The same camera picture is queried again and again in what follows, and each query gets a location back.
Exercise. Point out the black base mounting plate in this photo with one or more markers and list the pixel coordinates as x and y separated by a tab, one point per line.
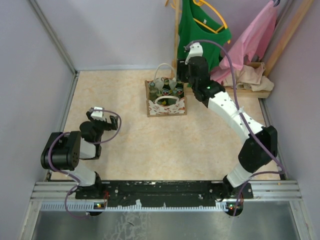
192	193

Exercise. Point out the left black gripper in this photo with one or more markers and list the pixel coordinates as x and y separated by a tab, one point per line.
108	126

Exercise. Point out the clear bottle in bag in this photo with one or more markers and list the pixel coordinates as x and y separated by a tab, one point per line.
162	101

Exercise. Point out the dark green red-label bottle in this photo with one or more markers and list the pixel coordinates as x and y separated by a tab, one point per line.
175	97

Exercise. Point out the pink shirt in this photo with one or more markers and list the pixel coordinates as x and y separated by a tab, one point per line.
255	38

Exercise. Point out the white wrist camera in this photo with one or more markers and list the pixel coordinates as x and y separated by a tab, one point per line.
194	50
97	113

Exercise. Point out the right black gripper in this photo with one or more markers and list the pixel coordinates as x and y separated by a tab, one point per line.
181	67

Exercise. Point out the yellow clothes hanger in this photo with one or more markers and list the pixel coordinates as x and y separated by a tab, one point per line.
191	14

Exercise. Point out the dark bottle in bag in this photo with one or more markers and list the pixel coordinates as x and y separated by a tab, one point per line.
166	89

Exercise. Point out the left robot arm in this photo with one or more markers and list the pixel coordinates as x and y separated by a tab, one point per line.
65	152

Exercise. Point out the patterned canvas tote bag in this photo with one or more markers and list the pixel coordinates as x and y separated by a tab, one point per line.
165	96

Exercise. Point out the clear glass bottle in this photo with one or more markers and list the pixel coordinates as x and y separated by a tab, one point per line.
153	91

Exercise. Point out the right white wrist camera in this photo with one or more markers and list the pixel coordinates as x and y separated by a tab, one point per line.
194	50

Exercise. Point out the white cable duct strip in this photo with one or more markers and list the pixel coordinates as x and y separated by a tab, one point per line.
97	207

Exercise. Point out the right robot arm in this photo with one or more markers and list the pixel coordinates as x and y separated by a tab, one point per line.
259	142

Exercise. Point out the wooden clothes rack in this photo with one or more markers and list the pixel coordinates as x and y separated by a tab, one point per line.
219	68

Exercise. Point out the beige crumpled cloth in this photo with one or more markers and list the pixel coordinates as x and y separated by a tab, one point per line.
252	78

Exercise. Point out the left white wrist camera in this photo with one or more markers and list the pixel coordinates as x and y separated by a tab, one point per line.
97	113

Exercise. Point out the green Perrier bottle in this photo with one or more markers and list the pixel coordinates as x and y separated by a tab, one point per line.
179	87

